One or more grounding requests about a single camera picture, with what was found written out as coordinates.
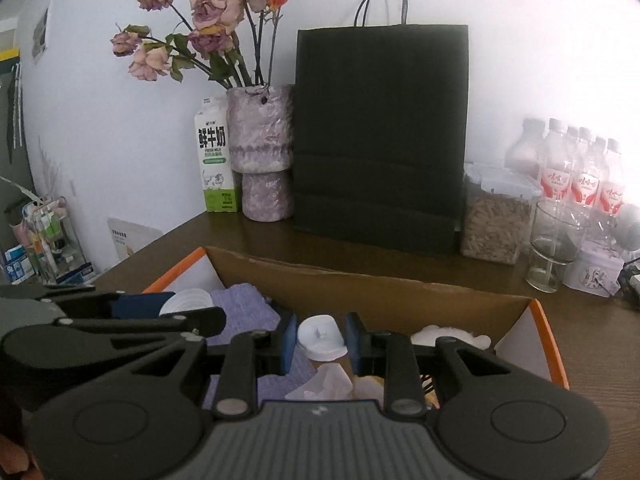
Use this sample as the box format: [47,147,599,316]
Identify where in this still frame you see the clear acrylic organizer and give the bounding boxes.
[5,195,98,286]

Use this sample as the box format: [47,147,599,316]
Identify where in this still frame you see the wall paper note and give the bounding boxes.
[32,2,53,65]

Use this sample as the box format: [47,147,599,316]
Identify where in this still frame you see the clear grain storage container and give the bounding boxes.
[460,161,543,266]

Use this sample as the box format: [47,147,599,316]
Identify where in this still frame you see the purple grey textured vase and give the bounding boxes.
[226,85,296,222]

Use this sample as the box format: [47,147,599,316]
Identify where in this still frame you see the dried pink rose bouquet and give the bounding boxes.
[111,0,292,90]

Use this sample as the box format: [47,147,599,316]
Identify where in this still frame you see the red orange cardboard box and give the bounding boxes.
[142,246,571,411]

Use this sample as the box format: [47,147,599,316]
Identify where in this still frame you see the white paper card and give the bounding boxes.
[106,217,165,262]

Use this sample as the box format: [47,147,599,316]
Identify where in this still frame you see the purple knitted cloth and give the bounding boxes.
[202,284,321,411]

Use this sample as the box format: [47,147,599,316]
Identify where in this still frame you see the black paper bag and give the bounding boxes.
[291,0,471,258]

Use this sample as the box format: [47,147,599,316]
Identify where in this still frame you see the white tissue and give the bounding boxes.
[285,362,356,401]

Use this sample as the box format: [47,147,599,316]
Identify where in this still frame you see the clear drinking glass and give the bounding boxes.
[525,199,592,293]

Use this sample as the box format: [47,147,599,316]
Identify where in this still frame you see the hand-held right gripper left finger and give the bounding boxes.
[130,312,301,421]

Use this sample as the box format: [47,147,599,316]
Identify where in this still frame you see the yellow white plush toy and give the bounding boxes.
[411,324,493,351]

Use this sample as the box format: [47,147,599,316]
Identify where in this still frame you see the white green milk carton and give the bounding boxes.
[194,96,238,213]

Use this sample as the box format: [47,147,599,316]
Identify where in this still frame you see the white plastic cap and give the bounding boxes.
[297,314,348,362]

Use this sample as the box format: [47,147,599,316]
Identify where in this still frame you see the black power cable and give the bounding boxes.
[619,259,640,302]

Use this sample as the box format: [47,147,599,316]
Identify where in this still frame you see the white round plastic lid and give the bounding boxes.
[159,288,215,317]

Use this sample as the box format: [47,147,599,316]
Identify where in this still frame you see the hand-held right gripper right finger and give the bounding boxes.
[344,311,516,418]

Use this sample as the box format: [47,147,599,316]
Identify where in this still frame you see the cluster of plastic water bottles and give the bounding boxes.
[504,117,627,221]

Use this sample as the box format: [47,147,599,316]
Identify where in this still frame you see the white round device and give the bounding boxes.
[614,204,640,252]

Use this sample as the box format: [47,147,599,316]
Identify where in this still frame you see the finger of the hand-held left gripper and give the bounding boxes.
[60,305,228,376]
[42,284,173,320]

